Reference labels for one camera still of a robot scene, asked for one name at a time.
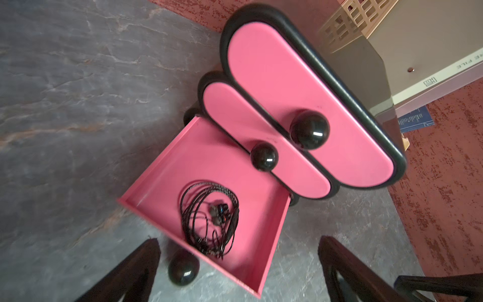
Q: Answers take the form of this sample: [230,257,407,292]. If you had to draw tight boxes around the beige file organizer rack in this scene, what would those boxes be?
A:
[318,0,398,52]

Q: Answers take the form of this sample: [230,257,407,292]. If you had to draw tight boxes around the beige cardboard folder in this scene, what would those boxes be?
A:
[369,1,482,104]

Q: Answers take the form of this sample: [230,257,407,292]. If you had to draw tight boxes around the pink top drawer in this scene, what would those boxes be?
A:
[228,22,395,187]

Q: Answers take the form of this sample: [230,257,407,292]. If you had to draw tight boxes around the dark blue notebook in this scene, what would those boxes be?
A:
[398,106,435,133]

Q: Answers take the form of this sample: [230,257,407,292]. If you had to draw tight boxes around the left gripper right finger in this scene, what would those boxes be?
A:
[318,235,406,301]

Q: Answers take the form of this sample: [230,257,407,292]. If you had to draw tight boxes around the black pink drawer cabinet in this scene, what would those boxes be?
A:
[184,1,407,204]

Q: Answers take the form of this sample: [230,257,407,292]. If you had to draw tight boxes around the pink bottom drawer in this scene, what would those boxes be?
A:
[116,115,292,299]

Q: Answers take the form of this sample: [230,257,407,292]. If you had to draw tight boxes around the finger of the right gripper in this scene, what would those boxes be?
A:
[394,274,482,301]

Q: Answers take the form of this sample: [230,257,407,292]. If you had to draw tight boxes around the black earphones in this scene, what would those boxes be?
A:
[179,181,240,260]

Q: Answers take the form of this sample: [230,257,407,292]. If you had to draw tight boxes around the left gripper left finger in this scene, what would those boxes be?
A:
[77,239,161,301]

